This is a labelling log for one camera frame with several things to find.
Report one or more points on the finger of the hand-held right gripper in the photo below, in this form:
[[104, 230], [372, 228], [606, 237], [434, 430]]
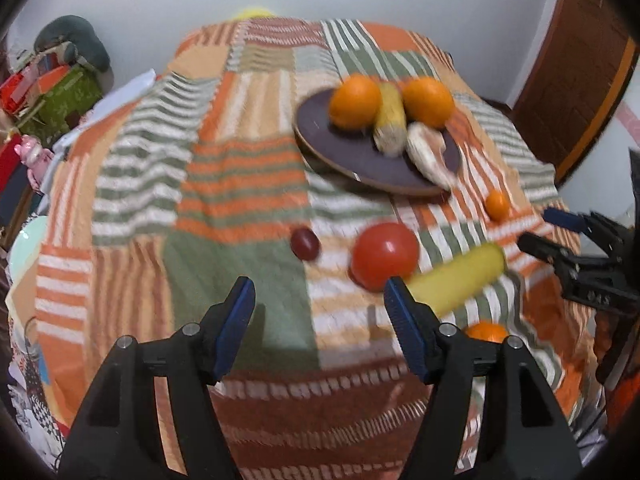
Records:
[[560, 218], [540, 247]]

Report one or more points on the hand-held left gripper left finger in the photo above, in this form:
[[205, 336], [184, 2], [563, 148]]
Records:
[[240, 317]]

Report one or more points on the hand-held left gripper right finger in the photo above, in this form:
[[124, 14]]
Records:
[[402, 327]]

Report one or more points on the red tomato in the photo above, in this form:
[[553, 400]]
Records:
[[382, 255]]

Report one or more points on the yellow banana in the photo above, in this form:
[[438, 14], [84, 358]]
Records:
[[460, 275]]

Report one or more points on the dark purple round plate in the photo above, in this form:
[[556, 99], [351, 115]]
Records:
[[320, 125]]

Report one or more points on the small tangerine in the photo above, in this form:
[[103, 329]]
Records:
[[486, 332], [497, 205]]

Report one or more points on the dark red plum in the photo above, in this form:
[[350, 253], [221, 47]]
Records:
[[305, 244]]

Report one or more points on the orange striped patchwork blanket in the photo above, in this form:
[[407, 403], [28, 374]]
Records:
[[235, 175]]

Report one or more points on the white garlic bulb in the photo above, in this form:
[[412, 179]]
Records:
[[427, 155]]

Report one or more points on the brown wooden door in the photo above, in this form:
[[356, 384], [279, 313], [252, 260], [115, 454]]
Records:
[[575, 70]]

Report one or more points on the large orange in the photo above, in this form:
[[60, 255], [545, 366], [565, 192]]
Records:
[[355, 100], [428, 101]]

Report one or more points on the yellow corn cob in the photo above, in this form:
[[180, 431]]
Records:
[[390, 120]]

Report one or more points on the mint green round object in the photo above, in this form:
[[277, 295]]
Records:
[[25, 250]]

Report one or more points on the white cloth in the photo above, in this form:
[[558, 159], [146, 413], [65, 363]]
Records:
[[117, 95]]

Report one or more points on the pink toy figure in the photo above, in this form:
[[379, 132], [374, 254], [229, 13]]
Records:
[[32, 160]]

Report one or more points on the green patterned box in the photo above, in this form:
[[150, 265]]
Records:
[[65, 97]]

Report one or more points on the yellow round object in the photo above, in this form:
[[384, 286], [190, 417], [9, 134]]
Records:
[[252, 12]]

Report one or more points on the red bag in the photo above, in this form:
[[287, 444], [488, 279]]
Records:
[[15, 92]]

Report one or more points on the grey cushion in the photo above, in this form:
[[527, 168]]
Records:
[[82, 40]]

